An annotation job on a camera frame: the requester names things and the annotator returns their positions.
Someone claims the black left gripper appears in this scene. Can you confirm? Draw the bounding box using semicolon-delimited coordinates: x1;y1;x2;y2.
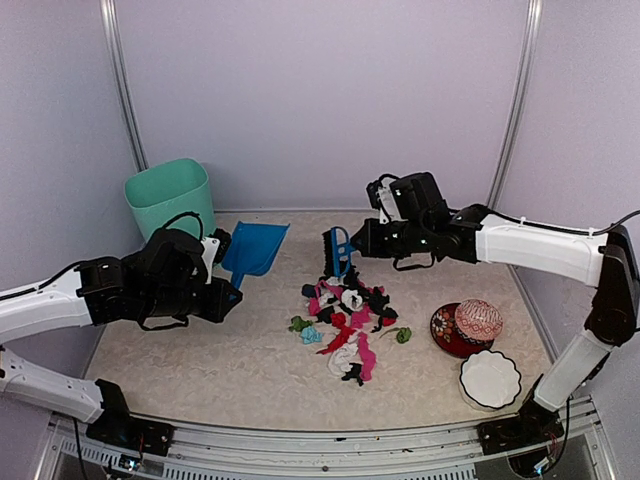
141;276;241;323

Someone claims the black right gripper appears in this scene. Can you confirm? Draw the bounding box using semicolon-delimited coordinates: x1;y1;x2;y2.
352;217;432;257

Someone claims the blue hand brush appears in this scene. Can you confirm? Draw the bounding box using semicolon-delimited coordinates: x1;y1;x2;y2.
322;226;355;277

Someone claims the blue dustpan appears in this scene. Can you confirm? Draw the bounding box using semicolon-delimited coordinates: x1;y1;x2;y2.
221;221;290;290

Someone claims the teal plastic waste bin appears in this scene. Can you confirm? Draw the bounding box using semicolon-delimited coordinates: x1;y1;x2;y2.
124;158;216;241

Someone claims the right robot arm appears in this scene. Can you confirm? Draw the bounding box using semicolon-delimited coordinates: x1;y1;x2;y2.
351;172;639;444

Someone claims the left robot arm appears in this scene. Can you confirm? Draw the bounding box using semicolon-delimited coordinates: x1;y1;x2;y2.
1;228;242;445

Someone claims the green paper scrap left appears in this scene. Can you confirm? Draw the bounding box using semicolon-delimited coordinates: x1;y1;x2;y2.
288;316;314;333

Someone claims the green paper scrap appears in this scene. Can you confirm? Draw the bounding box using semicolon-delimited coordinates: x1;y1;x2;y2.
288;316;314;333
382;327;412;344

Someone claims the light blue paper scrap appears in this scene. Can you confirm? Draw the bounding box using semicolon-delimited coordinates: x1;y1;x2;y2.
300;326;324;345

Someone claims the green paper scrap right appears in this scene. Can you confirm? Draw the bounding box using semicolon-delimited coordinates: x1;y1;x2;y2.
382;327;412;344

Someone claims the red floral bowl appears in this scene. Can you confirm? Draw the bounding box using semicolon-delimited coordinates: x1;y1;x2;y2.
429;302;494;359

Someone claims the pink patterned bowl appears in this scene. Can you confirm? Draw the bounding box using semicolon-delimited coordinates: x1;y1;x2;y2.
454;299;504;344

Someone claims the white scalloped bowl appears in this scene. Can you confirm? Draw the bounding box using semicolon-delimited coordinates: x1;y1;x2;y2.
458;350;522;412

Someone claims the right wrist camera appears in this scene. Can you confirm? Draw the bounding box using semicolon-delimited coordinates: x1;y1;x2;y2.
366;173;402;224

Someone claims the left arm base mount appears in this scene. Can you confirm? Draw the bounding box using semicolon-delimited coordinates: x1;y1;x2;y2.
85;379;175;457

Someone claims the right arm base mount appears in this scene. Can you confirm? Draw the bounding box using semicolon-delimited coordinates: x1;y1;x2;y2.
476;376;566;455

